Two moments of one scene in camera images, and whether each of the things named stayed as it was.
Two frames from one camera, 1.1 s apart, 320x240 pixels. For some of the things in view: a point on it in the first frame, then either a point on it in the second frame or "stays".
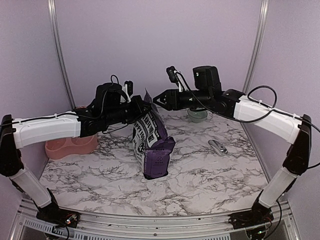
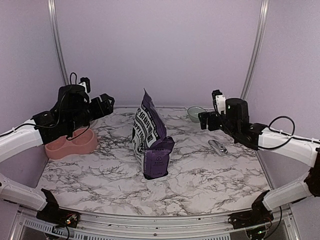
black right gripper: x=169 y=93 to x=211 y=115
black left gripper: x=140 y=111 to x=108 y=108
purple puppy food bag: x=152 y=146 stays
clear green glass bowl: x=197 y=116 stays
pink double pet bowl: x=60 y=148 stays
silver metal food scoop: x=219 y=148 stays
